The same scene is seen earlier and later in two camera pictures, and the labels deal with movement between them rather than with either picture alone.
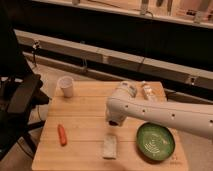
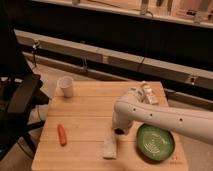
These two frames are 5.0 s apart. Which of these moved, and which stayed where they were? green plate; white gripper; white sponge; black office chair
Moved: white gripper
Stayed: black office chair; white sponge; green plate
